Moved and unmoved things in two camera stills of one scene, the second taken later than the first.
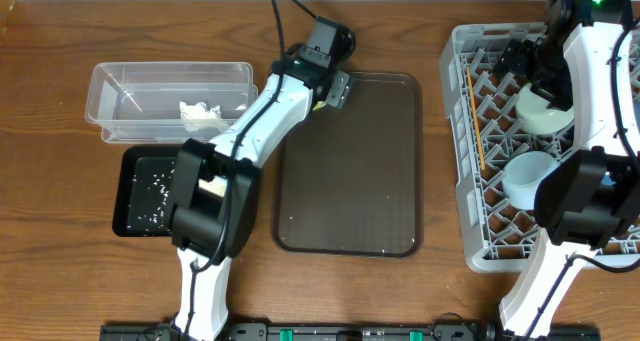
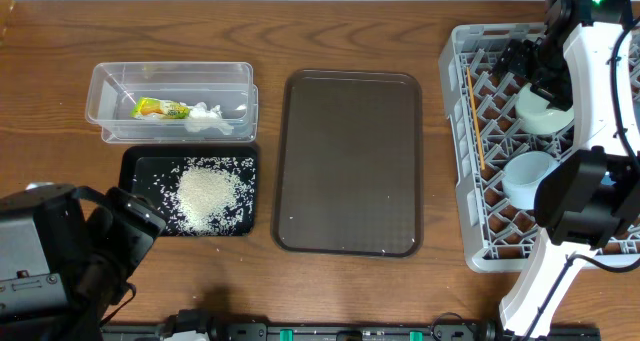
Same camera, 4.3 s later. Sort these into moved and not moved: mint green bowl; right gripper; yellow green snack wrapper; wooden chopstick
Moved: yellow green snack wrapper
Not moved: mint green bowl; right gripper; wooden chopstick
